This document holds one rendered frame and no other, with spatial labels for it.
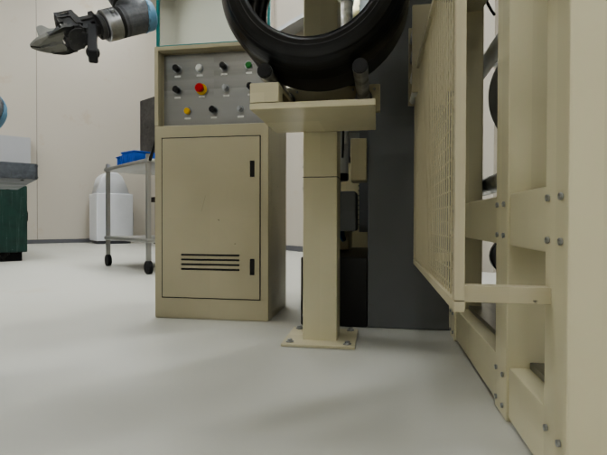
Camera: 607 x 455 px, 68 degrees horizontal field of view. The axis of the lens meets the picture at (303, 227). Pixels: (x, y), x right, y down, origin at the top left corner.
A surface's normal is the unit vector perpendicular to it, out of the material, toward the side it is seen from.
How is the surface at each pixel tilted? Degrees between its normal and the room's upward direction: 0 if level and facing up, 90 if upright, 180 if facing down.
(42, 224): 90
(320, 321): 90
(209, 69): 90
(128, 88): 90
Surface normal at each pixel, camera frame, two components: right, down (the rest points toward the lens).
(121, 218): 0.61, 0.01
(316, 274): -0.16, 0.01
